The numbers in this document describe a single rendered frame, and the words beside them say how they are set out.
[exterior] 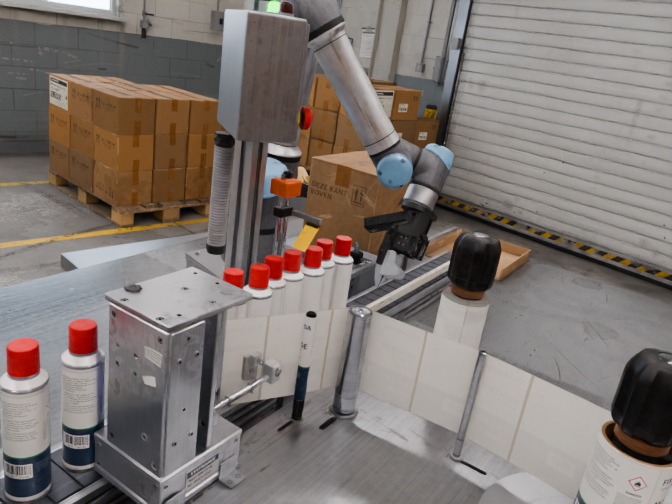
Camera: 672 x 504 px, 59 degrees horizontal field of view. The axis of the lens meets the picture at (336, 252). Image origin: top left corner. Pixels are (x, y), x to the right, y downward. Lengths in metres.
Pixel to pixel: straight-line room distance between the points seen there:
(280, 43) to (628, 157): 4.52
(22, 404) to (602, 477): 0.67
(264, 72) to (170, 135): 3.55
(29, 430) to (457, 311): 0.66
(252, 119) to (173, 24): 6.08
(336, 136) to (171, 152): 1.32
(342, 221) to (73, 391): 1.09
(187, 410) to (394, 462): 0.34
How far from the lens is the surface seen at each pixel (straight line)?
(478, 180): 5.86
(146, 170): 4.43
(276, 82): 0.94
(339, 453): 0.93
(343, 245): 1.17
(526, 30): 5.71
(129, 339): 0.72
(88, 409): 0.83
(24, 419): 0.78
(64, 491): 0.86
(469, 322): 1.05
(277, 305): 1.04
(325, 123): 4.97
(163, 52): 6.96
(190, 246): 1.77
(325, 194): 1.75
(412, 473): 0.93
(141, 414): 0.75
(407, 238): 1.38
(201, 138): 4.60
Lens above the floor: 1.45
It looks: 20 degrees down
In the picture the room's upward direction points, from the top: 9 degrees clockwise
